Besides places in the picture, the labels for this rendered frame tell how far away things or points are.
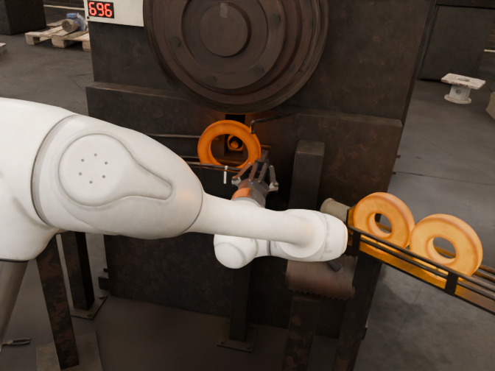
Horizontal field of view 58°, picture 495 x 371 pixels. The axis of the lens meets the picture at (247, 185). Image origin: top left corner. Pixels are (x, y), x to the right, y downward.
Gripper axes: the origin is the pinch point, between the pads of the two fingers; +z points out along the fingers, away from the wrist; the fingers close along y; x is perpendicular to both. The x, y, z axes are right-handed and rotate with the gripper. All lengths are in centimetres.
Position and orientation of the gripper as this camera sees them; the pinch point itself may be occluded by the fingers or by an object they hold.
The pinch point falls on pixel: (263, 160)
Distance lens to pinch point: 129.4
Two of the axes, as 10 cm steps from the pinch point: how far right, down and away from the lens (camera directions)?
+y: 9.8, 1.5, -1.4
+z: 2.0, -5.5, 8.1
